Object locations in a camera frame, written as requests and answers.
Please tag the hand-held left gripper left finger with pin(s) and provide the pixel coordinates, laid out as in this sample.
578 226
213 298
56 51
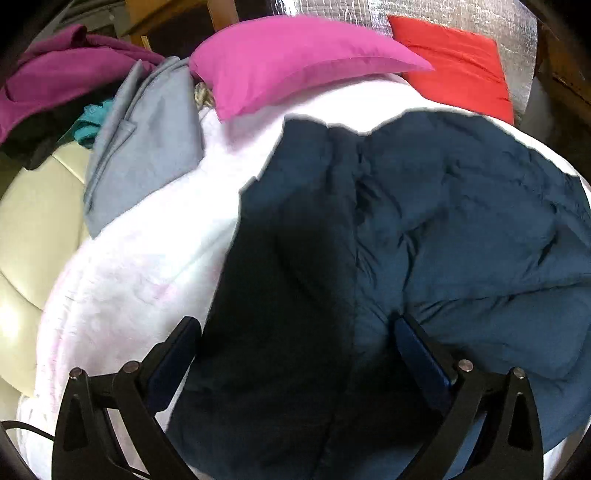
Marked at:
173 369

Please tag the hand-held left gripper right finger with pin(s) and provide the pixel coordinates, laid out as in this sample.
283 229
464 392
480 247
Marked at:
418 355

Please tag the navy blue garment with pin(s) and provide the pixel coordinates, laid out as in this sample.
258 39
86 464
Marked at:
438 221

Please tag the white blanket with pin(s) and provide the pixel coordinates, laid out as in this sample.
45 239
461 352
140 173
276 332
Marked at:
152 267

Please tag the cream leather cushion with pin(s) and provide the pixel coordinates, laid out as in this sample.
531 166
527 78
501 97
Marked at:
37 230

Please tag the grey cloth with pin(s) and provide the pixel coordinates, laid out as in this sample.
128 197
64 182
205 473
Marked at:
147 138

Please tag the teal cloth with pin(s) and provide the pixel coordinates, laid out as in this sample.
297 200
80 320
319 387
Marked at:
90 124

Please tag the black cloth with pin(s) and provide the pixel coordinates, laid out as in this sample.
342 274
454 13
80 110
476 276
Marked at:
41 134

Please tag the red pillow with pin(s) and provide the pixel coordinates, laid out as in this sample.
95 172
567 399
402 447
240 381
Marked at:
457 69

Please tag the magenta cloth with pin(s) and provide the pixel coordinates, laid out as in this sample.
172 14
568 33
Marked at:
60 78

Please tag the pink pillow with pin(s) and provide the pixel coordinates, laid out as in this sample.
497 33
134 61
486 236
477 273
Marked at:
286 60

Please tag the dark wooden shelf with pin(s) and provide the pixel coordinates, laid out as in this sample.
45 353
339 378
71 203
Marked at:
561 64

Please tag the silver foil sheet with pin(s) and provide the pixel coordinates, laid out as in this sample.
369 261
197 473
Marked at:
461 18

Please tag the yellow wooden furniture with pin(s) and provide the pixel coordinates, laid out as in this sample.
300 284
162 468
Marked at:
152 18

